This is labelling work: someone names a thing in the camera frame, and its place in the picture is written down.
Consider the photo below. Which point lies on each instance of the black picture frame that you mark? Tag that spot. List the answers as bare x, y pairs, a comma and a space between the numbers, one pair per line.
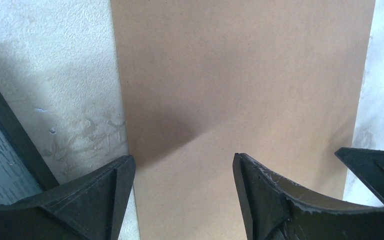
23, 171

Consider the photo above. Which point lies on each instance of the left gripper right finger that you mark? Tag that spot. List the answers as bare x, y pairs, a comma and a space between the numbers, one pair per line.
274, 207

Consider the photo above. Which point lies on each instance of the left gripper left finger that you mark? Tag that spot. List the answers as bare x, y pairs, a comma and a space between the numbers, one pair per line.
91, 207

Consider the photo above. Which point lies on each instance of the brown backing board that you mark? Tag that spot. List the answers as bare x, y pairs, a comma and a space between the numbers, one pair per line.
201, 80

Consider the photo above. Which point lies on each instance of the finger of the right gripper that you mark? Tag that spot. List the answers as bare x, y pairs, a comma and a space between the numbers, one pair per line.
367, 165

